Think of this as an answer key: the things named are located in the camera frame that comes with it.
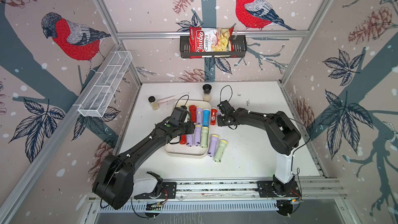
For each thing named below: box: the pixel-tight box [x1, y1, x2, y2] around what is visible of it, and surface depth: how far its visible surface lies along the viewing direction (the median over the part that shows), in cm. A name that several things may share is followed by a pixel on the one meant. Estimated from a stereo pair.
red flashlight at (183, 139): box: [179, 134, 188, 145], surface depth 91 cm
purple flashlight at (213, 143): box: [207, 134, 220, 158], surface depth 88 cm
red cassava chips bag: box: [189, 26, 237, 59], surface depth 89 cm
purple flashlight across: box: [186, 133, 193, 147], surface depth 89 cm
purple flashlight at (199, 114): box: [195, 105, 203, 125], surface depth 100 cm
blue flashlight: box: [202, 108, 211, 128], surface depth 99 cm
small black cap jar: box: [148, 95, 160, 111], surface depth 102 cm
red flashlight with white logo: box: [210, 106, 218, 126], surface depth 99 cm
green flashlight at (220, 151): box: [214, 139, 228, 163], surface depth 85 cm
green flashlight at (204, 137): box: [201, 126, 209, 148], surface depth 90 cm
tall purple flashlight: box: [194, 124, 202, 147], surface depth 92 cm
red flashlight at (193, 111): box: [189, 104, 197, 123], surface depth 103 cm
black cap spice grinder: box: [202, 84, 212, 103], surface depth 105 cm
